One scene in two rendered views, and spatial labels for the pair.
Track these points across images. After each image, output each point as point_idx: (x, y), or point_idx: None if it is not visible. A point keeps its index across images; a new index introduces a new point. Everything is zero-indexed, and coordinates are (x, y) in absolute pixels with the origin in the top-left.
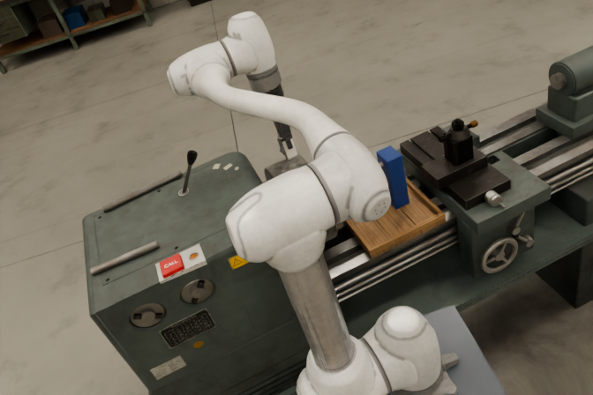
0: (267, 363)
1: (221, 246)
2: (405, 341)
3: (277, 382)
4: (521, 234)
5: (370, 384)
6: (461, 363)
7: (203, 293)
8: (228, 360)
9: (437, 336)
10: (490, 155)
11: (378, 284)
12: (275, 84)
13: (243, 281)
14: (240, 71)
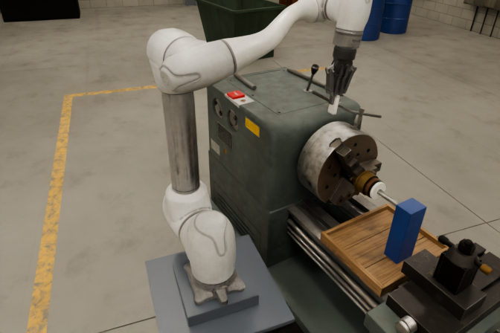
0: (241, 208)
1: (251, 108)
2: (193, 223)
3: (241, 227)
4: None
5: (173, 217)
6: (231, 319)
7: (234, 123)
8: (231, 178)
9: (250, 294)
10: None
11: None
12: (341, 44)
13: (246, 140)
14: (329, 17)
